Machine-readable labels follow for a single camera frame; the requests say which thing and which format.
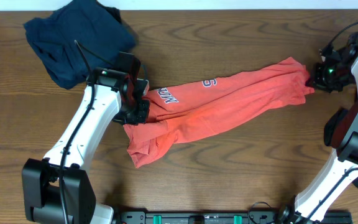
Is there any navy blue folded shirt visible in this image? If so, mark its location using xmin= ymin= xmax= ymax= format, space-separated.
xmin=24 ymin=0 xmax=135 ymax=89

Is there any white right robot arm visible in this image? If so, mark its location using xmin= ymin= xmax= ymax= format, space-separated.
xmin=274 ymin=56 xmax=358 ymax=223

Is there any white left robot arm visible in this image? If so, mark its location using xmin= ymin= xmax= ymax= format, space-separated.
xmin=22 ymin=68 xmax=150 ymax=223

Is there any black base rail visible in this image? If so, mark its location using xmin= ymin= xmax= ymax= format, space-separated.
xmin=113 ymin=210 xmax=354 ymax=224

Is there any red printed t-shirt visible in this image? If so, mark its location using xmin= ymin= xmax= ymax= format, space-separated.
xmin=124 ymin=57 xmax=314 ymax=168

